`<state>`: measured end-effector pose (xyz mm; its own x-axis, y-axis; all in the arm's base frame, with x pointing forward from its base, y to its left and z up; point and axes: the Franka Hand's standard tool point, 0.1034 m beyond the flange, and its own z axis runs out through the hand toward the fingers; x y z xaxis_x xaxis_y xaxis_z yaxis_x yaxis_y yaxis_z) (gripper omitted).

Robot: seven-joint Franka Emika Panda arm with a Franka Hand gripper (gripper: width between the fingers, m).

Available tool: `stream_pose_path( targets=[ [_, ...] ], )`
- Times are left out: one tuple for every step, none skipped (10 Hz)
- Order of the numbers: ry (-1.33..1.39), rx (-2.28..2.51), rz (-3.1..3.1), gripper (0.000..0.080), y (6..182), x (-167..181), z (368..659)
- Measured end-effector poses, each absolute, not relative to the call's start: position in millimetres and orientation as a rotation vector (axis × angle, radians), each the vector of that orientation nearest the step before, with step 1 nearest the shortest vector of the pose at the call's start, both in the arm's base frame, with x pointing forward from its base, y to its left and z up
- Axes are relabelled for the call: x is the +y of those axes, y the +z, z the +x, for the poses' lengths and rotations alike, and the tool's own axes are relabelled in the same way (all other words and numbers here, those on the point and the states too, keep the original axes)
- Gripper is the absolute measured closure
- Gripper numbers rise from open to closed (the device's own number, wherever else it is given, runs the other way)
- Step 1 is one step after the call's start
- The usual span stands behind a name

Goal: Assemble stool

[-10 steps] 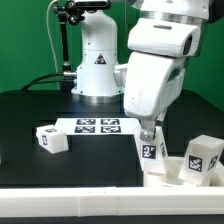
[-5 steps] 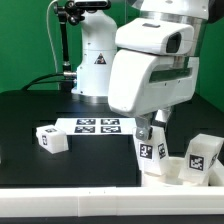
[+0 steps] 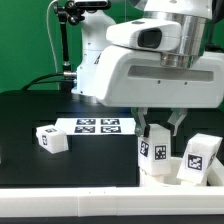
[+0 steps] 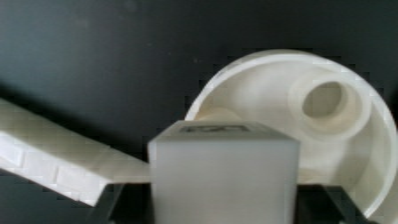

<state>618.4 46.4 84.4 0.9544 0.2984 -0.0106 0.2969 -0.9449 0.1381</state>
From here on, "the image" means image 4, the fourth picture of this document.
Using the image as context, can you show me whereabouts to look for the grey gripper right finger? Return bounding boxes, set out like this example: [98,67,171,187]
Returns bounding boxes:
[325,186,377,224]

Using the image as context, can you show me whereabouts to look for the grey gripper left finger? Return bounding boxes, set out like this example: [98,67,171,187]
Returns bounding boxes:
[85,184,124,224]

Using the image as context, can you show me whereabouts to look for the white stool leg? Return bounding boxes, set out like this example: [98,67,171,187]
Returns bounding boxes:
[149,121,300,224]

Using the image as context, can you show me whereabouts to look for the white round stool seat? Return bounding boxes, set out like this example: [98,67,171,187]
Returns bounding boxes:
[187,50,398,215]

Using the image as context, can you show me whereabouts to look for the white L-shaped wall fixture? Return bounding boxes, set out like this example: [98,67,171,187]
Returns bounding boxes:
[0,99,151,206]

